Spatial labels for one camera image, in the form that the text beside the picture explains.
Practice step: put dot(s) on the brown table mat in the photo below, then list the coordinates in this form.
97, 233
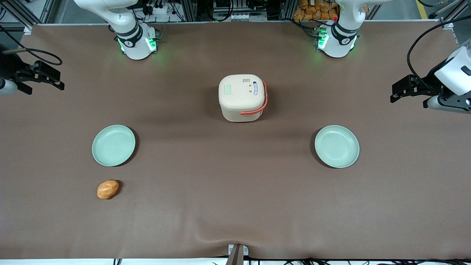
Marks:
235, 198

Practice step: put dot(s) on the light green round plate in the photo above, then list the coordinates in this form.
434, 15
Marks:
336, 146
113, 145

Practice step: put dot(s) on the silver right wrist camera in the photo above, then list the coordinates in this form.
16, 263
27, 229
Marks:
7, 87

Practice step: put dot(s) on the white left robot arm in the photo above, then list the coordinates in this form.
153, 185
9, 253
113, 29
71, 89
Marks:
340, 33

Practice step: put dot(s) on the pile of orange bread rolls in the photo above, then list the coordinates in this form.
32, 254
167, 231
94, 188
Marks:
316, 9

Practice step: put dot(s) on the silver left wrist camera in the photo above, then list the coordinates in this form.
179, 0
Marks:
447, 103

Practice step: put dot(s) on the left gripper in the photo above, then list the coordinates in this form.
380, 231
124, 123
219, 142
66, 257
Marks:
429, 80

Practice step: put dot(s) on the metal table corner bracket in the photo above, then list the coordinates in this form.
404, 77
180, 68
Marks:
27, 29
448, 25

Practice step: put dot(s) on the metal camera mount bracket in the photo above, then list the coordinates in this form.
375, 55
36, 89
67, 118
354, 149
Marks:
237, 254

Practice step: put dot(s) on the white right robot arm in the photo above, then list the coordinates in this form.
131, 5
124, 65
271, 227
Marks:
125, 25

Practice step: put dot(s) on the white power strip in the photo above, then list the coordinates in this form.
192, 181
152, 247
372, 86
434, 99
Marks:
158, 8

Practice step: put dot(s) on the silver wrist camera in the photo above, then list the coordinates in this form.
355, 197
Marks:
447, 103
7, 87

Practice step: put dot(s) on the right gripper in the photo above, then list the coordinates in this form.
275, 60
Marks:
8, 67

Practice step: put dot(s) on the golden brown bread roll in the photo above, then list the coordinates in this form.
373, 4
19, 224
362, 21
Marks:
107, 189

